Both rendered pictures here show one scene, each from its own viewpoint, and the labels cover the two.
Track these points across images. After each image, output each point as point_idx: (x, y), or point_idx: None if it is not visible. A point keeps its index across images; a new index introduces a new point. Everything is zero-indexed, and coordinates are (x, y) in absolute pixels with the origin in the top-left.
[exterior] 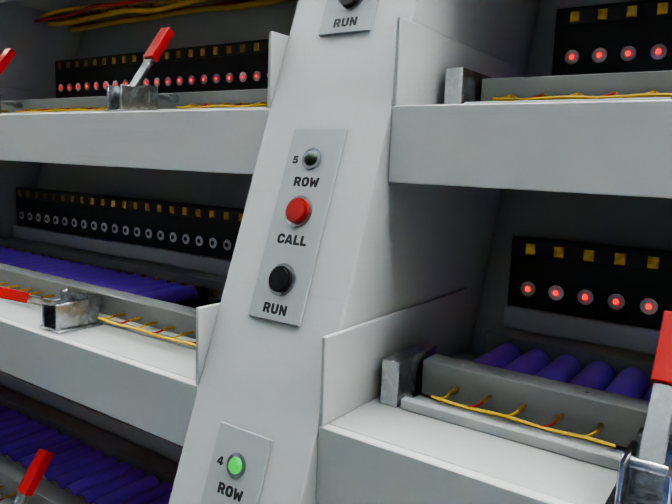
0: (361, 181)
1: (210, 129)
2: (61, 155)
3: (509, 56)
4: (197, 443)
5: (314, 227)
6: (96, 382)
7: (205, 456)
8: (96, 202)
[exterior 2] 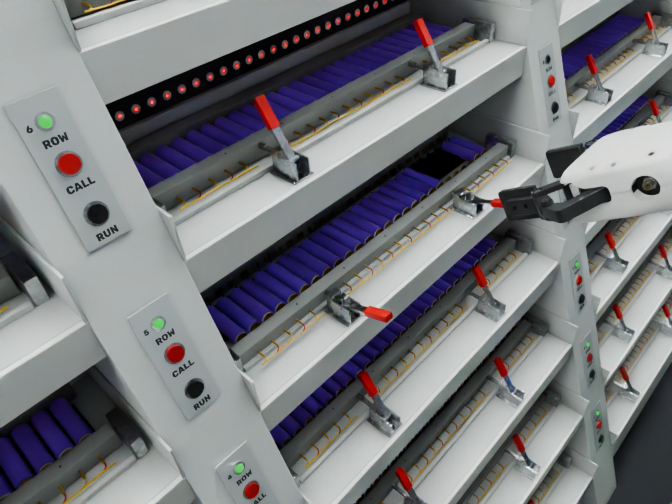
0: (559, 58)
1: (505, 68)
2: (424, 136)
3: None
4: (551, 178)
5: (555, 83)
6: None
7: (554, 179)
8: None
